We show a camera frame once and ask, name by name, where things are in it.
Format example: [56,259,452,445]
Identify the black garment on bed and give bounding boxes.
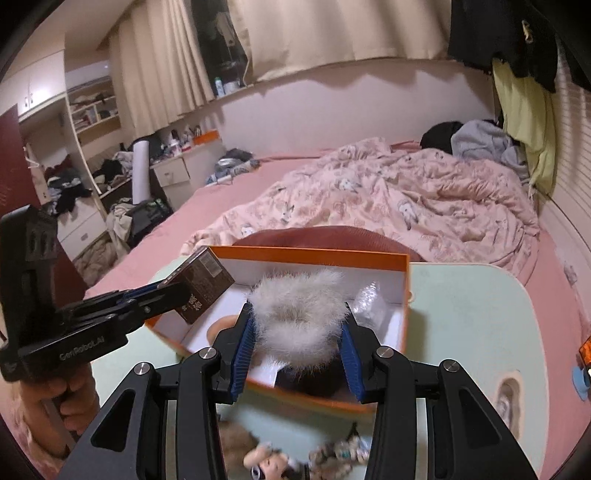
[420,121,463,154]

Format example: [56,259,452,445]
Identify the clear crinkled plastic bag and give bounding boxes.
[351,282,388,328]

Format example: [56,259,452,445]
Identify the white spray bottle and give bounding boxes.
[214,77,225,98]

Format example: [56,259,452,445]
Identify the white fluffy fur ball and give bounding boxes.
[247,269,346,370]

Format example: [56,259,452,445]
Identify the clothes heap on bed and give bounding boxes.
[206,148,260,185]

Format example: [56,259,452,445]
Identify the pink patterned duvet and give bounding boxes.
[180,138,540,281]

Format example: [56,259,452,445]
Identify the black hanging clothes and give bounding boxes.
[448,0,590,93]

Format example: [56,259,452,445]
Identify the beige curtains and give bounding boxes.
[105,1,451,140]

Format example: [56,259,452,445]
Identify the white bedside cabinet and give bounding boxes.
[151,139,226,211]

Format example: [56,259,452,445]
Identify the white paper roll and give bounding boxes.
[132,140,150,205]

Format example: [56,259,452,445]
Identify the yellow-green hanging garment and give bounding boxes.
[493,59,557,195]

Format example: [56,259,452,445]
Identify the small orange box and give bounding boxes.
[193,130,221,146]

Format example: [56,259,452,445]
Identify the brown fur pom keychain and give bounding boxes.
[218,419,310,480]

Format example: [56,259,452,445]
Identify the mint green lap table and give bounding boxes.
[93,259,549,470]

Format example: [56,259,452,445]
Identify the tan round plush toy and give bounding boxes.
[206,315,238,347]

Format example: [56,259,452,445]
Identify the person's left hand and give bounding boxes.
[18,363,100,458]

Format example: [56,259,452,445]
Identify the grey clothes pile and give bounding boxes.
[451,120,530,182]

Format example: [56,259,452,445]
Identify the black patterned cushion pouch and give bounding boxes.
[274,360,346,398]

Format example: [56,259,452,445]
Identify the orange cardboard box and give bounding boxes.
[146,246,410,415]

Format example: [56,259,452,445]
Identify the small blue figurine keychain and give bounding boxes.
[308,422,372,479]

